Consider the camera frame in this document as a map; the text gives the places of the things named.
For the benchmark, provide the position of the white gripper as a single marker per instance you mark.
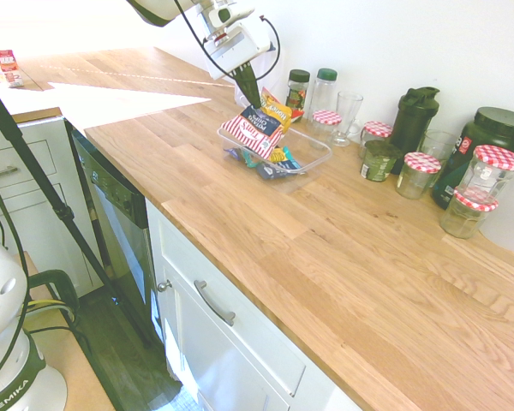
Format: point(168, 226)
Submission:
point(235, 47)

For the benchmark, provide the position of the red striped potato chip bag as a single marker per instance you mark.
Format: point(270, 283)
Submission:
point(257, 126)

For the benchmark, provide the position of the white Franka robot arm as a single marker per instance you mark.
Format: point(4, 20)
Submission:
point(4, 308)

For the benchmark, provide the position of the clear plastic container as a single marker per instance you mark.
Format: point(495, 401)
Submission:
point(312, 154)

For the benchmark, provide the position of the spice jar with black lid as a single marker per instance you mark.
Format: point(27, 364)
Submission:
point(297, 96)

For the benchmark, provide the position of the dark blue snack wrapper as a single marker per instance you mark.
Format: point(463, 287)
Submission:
point(232, 152)

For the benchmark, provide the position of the yellow snack packet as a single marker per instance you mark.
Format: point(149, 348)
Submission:
point(277, 154)

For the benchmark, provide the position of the teal snack wrapper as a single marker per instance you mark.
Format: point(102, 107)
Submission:
point(249, 160)

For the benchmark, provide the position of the clear bottle with green lid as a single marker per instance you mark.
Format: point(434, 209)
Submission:
point(323, 92)

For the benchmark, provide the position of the slim jar red checked lid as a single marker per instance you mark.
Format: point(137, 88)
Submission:
point(323, 128)

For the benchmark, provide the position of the navy snack packet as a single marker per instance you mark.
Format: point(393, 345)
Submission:
point(270, 171)

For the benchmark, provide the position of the tall glass mug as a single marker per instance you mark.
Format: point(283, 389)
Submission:
point(347, 120)

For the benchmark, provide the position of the short jar red checked lid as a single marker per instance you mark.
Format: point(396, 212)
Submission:
point(373, 137)

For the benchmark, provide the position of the green cup with foil lid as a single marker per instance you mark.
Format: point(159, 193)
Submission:
point(379, 162)

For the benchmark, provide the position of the dark green shaker bottle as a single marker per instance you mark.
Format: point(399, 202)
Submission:
point(413, 124)

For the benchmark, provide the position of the stainless steel dishwasher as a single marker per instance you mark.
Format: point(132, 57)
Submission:
point(120, 222)

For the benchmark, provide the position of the medium jar red checked lid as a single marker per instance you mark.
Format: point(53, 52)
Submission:
point(417, 177)

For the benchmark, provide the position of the clear glass tumbler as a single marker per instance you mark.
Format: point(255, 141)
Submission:
point(439, 143)

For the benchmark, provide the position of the silver cabinet knob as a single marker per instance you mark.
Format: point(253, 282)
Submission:
point(165, 285)

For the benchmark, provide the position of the white drawer cabinet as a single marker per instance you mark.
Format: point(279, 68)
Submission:
point(34, 180)

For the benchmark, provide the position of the red and white carton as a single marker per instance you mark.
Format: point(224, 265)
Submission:
point(8, 68)

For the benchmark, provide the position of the large dark protein tub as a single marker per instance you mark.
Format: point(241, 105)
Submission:
point(492, 132)

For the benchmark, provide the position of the faceted jar red checked lid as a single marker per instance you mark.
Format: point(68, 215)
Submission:
point(467, 214)

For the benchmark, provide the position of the white kitchen cabinet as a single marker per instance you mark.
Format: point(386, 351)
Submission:
point(240, 342)

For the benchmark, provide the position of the large jar red checked lid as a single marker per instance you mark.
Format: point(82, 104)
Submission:
point(490, 173)

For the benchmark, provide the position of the silver drawer pull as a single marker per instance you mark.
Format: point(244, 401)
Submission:
point(2, 172)

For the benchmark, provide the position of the green clamp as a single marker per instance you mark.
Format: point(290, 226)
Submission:
point(57, 284)

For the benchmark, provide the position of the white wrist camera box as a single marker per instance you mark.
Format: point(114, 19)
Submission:
point(227, 15)

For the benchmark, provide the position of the black camera tripod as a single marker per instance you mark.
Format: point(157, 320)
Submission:
point(38, 180)

